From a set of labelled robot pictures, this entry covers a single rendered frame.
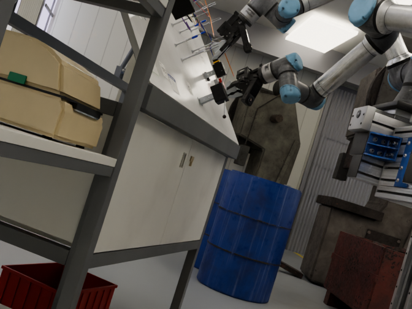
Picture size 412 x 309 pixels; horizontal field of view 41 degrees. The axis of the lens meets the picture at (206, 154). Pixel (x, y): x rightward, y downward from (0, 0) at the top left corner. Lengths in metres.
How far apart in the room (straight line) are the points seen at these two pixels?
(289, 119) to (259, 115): 0.42
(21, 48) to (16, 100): 0.11
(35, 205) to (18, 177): 0.09
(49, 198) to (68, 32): 5.58
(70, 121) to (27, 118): 0.08
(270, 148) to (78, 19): 2.93
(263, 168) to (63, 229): 5.93
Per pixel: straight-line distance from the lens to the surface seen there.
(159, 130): 1.63
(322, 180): 8.50
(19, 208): 1.53
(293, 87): 2.08
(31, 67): 1.17
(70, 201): 1.46
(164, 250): 2.05
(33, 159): 1.02
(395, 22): 1.90
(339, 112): 8.61
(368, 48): 2.09
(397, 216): 5.65
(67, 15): 7.04
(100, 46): 6.92
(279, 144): 7.33
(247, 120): 7.19
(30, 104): 1.15
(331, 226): 5.50
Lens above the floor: 0.69
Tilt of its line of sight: 2 degrees up
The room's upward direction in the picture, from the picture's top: 18 degrees clockwise
